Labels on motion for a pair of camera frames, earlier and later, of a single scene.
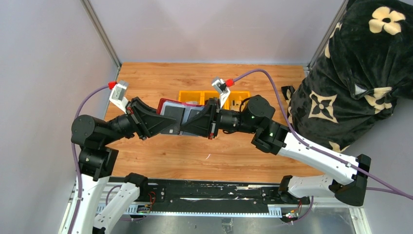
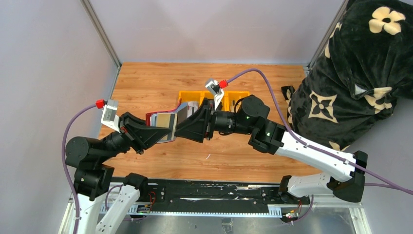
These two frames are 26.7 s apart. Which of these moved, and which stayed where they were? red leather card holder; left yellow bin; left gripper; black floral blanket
Moved: left gripper; red leather card holder
Stayed: black floral blanket; left yellow bin
